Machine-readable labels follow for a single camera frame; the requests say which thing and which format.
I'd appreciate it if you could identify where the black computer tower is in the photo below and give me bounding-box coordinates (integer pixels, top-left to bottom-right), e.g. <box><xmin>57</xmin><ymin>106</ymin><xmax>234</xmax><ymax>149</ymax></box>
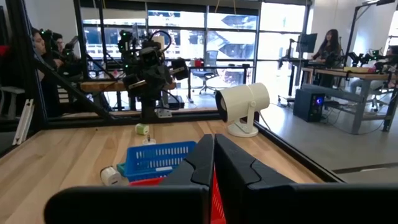
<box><xmin>292</xmin><ymin>88</ymin><xmax>326</xmax><ymax>123</ymax></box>

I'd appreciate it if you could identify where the white cylindrical projector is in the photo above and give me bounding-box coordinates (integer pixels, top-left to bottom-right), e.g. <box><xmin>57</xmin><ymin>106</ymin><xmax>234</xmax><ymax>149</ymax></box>
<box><xmin>215</xmin><ymin>82</ymin><xmax>271</xmax><ymax>138</ymax></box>

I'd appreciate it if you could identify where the black monitor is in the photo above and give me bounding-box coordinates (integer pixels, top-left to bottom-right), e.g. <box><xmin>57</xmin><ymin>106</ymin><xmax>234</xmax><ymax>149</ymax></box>
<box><xmin>295</xmin><ymin>32</ymin><xmax>318</xmax><ymax>54</ymax></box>

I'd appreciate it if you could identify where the blue plastic basket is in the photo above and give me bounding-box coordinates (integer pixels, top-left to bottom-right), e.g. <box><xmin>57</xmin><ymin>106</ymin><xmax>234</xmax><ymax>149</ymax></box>
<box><xmin>124</xmin><ymin>140</ymin><xmax>197</xmax><ymax>183</ymax></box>

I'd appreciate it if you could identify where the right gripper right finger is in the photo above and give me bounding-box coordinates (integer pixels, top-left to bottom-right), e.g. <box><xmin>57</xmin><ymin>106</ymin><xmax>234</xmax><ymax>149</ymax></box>
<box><xmin>215</xmin><ymin>134</ymin><xmax>398</xmax><ymax>224</ymax></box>

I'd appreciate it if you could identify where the red plastic basket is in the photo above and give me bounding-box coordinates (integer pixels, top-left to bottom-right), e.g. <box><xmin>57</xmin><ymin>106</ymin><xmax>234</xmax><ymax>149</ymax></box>
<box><xmin>129</xmin><ymin>167</ymin><xmax>227</xmax><ymax>224</ymax></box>

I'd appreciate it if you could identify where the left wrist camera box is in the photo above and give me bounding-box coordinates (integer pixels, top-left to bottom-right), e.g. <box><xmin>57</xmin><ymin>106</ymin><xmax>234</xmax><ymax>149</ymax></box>
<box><xmin>139</xmin><ymin>46</ymin><xmax>162</xmax><ymax>68</ymax></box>

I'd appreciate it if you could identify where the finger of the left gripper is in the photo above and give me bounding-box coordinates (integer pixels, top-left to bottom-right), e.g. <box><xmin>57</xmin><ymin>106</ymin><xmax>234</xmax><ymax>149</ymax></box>
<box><xmin>139</xmin><ymin>70</ymin><xmax>155</xmax><ymax>93</ymax></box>
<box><xmin>154</xmin><ymin>70</ymin><xmax>170</xmax><ymax>91</ymax></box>

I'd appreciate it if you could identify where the person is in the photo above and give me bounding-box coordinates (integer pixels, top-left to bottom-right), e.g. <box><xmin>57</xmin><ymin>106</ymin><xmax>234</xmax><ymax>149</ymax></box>
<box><xmin>312</xmin><ymin>29</ymin><xmax>343</xmax><ymax>88</ymax></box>
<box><xmin>374</xmin><ymin>45</ymin><xmax>398</xmax><ymax>91</ymax></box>
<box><xmin>52</xmin><ymin>32</ymin><xmax>68</xmax><ymax>63</ymax></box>
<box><xmin>29</xmin><ymin>27</ymin><xmax>63</xmax><ymax>119</ymax></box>

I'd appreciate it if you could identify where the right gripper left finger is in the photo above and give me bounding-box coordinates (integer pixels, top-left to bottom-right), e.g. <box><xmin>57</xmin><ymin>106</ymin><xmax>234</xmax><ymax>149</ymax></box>
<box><xmin>44</xmin><ymin>134</ymin><xmax>215</xmax><ymax>224</ymax></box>

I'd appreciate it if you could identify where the teal rectangular device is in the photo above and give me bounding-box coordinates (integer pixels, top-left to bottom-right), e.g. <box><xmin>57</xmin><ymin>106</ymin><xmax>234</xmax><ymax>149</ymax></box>
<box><xmin>116</xmin><ymin>162</ymin><xmax>128</xmax><ymax>177</ymax></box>

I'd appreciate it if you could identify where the white and grey charger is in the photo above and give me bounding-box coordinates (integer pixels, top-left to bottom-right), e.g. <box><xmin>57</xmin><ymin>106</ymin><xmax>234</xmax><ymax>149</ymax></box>
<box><xmin>99</xmin><ymin>166</ymin><xmax>123</xmax><ymax>187</ymax></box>

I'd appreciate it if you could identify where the green wall charger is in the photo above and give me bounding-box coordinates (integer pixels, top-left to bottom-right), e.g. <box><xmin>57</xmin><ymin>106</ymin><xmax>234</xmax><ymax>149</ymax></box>
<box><xmin>134</xmin><ymin>123</ymin><xmax>150</xmax><ymax>136</ymax></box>

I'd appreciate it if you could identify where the grey office chair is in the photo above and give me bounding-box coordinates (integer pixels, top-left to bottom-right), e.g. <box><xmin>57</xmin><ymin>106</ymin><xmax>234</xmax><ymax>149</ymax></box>
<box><xmin>191</xmin><ymin>49</ymin><xmax>220</xmax><ymax>96</ymax></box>

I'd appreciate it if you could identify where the white cube charger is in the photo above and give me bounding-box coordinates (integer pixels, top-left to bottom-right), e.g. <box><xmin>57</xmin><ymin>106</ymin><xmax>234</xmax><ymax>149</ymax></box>
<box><xmin>142</xmin><ymin>134</ymin><xmax>157</xmax><ymax>146</ymax></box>

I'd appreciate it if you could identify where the wooden-top workbench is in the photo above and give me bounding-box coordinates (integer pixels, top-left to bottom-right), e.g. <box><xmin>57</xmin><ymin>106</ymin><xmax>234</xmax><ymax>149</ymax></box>
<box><xmin>79</xmin><ymin>79</ymin><xmax>178</xmax><ymax>113</ymax></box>
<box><xmin>300</xmin><ymin>67</ymin><xmax>398</xmax><ymax>135</ymax></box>

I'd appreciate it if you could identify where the white metal rail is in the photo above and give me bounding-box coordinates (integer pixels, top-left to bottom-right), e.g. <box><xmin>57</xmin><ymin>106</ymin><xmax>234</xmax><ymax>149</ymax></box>
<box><xmin>11</xmin><ymin>98</ymin><xmax>35</xmax><ymax>146</ymax></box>

